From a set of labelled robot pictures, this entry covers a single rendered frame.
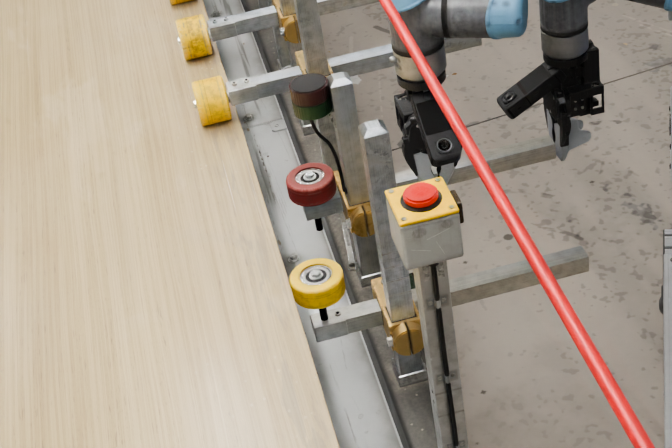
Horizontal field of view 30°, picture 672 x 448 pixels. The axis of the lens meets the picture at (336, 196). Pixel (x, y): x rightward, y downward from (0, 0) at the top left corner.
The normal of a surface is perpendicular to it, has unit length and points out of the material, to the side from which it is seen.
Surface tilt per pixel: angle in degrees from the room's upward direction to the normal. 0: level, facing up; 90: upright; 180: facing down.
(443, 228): 90
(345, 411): 0
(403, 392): 0
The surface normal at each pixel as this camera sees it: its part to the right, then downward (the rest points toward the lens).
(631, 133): -0.15, -0.80
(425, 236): 0.22, 0.55
